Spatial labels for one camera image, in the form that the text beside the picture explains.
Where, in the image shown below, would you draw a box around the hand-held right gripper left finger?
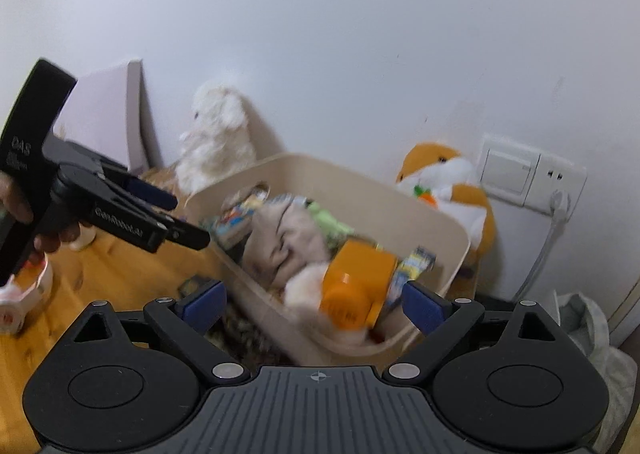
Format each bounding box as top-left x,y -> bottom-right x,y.
60,279 -> 251,385

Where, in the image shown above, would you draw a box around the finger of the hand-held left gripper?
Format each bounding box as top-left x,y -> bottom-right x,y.
162,216 -> 211,251
102,161 -> 179,210

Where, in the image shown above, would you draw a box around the green edged snack bag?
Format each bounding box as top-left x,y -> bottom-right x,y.
200,186 -> 271,250

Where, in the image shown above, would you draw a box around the white round toy red marks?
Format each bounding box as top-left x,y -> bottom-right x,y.
0,254 -> 55,335

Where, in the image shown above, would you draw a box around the person's left hand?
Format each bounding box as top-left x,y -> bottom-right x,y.
0,171 -> 84,265

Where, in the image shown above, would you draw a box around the white plastic bag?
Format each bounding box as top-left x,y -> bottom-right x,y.
554,289 -> 639,446

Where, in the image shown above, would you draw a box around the dark brown furry cloth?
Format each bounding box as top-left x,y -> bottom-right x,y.
220,304 -> 291,368

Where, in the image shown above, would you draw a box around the white wall switch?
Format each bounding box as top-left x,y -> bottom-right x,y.
480,134 -> 541,208

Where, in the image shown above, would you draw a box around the white wall socket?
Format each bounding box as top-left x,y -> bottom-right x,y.
525,154 -> 587,215

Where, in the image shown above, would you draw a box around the white plush rabbit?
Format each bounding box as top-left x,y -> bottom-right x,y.
175,81 -> 259,195

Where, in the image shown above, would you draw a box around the white flat box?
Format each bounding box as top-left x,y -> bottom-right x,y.
52,59 -> 164,175

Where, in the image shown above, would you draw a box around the small dark packet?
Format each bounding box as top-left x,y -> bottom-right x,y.
177,275 -> 211,298

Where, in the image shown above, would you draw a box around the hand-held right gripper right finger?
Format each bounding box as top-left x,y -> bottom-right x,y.
382,280 -> 571,385

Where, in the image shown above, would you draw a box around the small white object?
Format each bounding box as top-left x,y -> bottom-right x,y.
70,226 -> 96,253

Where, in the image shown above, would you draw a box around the striped snack packet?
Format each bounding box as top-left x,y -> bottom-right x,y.
385,246 -> 436,308

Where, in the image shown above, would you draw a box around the white plug with cable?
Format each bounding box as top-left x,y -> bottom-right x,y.
510,188 -> 571,305

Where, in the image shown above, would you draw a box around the orange hamster plush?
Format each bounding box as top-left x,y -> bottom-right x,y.
395,141 -> 499,280

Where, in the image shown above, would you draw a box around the green packet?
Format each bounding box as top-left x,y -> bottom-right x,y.
305,201 -> 356,240

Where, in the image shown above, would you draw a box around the orange cup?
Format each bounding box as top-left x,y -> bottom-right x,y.
320,239 -> 399,333

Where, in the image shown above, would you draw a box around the beige plastic container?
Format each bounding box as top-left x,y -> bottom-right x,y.
185,152 -> 472,370

